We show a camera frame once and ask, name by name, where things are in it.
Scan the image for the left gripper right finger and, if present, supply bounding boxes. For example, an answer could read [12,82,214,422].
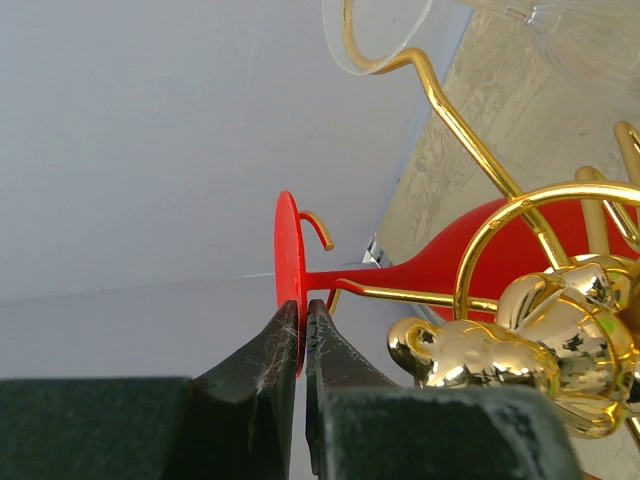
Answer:
[306,300,583,479]

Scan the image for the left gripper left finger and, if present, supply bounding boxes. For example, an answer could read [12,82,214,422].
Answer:
[1,301,299,479]

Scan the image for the red wine glass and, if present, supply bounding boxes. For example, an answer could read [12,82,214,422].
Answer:
[273,189,640,379]

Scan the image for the gold wine glass rack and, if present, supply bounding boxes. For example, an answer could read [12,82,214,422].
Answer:
[299,0,640,480]

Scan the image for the clear wine glass front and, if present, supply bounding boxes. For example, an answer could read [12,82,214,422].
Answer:
[322,1,639,103]

